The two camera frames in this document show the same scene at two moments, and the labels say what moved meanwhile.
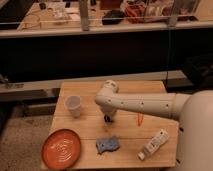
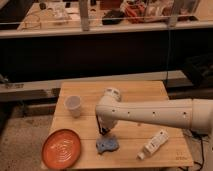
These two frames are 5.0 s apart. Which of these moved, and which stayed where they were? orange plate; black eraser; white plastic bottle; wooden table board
Moved: black eraser
Stayed: wooden table board; white plastic bottle; orange plate
